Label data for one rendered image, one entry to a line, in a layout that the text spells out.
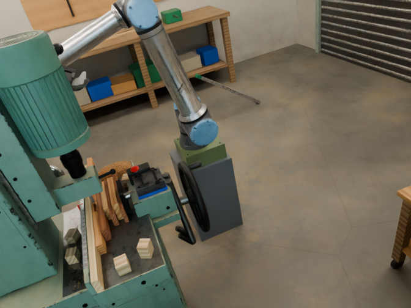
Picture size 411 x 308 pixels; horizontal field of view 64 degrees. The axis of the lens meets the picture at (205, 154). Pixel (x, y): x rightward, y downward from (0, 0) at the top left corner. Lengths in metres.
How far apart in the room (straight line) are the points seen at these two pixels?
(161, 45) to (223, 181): 0.90
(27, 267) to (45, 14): 3.44
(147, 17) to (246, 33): 3.62
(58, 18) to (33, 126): 3.40
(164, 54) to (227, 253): 1.25
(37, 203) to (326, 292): 1.46
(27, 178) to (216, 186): 1.17
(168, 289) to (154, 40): 0.96
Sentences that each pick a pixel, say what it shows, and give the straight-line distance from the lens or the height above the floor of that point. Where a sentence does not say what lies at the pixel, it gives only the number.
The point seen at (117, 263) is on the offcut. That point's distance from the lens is 0.98.
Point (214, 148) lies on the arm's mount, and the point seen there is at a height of 0.64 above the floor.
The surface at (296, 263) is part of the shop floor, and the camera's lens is 2.04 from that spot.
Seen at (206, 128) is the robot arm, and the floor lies 0.86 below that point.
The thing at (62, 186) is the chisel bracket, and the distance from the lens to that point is 1.12.
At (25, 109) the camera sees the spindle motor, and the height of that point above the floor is 1.35.
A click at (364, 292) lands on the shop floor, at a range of 1.98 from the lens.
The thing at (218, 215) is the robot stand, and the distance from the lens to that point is 2.10.
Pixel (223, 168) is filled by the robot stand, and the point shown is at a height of 0.50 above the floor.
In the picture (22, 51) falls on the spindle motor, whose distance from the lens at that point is 0.91.
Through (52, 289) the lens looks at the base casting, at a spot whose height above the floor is 0.80.
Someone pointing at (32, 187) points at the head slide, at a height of 1.12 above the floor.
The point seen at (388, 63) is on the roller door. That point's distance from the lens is 4.10.
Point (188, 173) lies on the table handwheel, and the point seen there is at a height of 0.95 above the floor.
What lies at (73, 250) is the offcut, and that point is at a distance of 1.24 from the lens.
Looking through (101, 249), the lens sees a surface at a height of 0.92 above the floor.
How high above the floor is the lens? 1.64
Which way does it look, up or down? 34 degrees down
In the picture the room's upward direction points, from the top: 13 degrees counter-clockwise
